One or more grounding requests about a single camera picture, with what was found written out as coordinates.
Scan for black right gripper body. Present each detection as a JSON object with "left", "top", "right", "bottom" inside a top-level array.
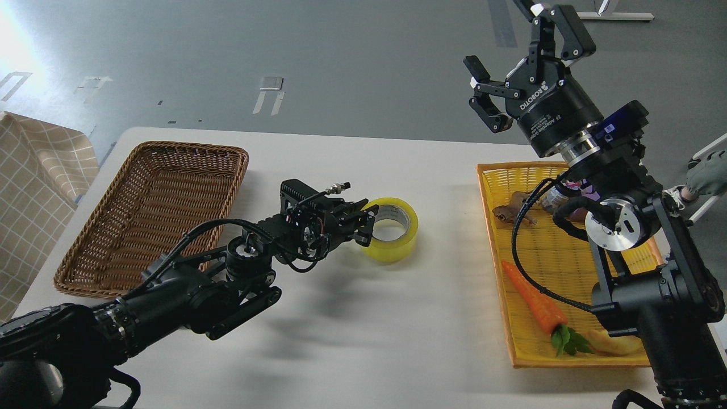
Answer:
[{"left": 505, "top": 58, "right": 603, "bottom": 157}]

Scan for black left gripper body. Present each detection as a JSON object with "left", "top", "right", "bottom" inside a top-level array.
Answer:
[{"left": 307, "top": 202, "right": 364, "bottom": 253}]

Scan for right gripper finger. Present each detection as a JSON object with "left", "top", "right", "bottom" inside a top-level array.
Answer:
[
  {"left": 513, "top": 1, "right": 597, "bottom": 72},
  {"left": 463, "top": 55, "right": 520, "bottom": 133}
]

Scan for yellow tape roll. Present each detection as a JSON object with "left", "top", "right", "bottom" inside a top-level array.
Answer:
[{"left": 362, "top": 197, "right": 419, "bottom": 264}]

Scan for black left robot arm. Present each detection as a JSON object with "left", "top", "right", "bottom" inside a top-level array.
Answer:
[{"left": 2, "top": 179, "right": 379, "bottom": 408}]

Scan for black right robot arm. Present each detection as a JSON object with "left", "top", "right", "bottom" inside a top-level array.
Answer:
[{"left": 463, "top": 1, "right": 725, "bottom": 408}]

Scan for white table leg base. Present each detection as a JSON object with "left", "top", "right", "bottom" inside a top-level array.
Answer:
[{"left": 577, "top": 1, "right": 655, "bottom": 22}]

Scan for small dark lid jar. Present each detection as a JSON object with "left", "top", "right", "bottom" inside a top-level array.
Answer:
[{"left": 540, "top": 185, "right": 571, "bottom": 215}]

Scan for purple foam block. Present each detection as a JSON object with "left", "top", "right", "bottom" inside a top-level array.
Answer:
[{"left": 569, "top": 179, "right": 600, "bottom": 223}]

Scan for brown toy animal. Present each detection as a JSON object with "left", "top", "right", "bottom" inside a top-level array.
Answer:
[{"left": 491, "top": 191, "right": 530, "bottom": 224}]

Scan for yellow woven tray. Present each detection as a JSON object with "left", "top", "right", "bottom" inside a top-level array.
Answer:
[{"left": 476, "top": 161, "right": 649, "bottom": 368}]

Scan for white sneaker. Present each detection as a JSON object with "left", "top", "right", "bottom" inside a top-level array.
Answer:
[{"left": 663, "top": 185, "right": 693, "bottom": 211}]

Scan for brown wicker basket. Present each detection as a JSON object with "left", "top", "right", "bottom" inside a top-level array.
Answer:
[{"left": 53, "top": 141, "right": 250, "bottom": 299}]

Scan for orange toy carrot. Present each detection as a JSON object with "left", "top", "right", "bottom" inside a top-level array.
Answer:
[{"left": 501, "top": 261, "right": 595, "bottom": 356}]

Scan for toy croissant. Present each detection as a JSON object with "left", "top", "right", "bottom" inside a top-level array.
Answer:
[{"left": 586, "top": 329, "right": 643, "bottom": 356}]

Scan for beige checkered cloth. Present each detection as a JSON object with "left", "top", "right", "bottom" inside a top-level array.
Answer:
[{"left": 1, "top": 111, "right": 99, "bottom": 323}]

